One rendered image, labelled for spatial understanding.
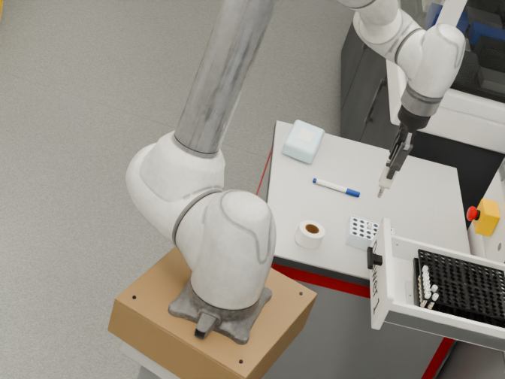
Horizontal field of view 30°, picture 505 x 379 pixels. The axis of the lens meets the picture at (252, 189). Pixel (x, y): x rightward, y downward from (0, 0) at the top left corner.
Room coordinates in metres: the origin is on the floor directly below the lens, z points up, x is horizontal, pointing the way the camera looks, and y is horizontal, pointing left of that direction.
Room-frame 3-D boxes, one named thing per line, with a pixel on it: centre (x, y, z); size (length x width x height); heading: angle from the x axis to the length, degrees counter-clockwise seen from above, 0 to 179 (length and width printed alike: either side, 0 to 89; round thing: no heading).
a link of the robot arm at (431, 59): (1.99, -0.30, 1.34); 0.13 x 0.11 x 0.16; 52
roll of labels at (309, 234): (1.93, -0.18, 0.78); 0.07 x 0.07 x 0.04
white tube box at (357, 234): (2.01, -0.34, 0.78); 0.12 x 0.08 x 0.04; 94
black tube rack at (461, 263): (1.78, -0.55, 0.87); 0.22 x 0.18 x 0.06; 96
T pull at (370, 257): (1.76, -0.33, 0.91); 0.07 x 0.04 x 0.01; 6
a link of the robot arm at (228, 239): (1.50, 0.00, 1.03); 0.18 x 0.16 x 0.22; 54
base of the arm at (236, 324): (1.47, -0.01, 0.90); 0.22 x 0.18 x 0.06; 171
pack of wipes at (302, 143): (2.34, -0.10, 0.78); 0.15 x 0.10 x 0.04; 174
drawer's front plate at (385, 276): (1.76, -0.35, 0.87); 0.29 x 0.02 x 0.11; 6
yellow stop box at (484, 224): (2.12, -0.62, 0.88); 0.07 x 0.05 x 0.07; 6
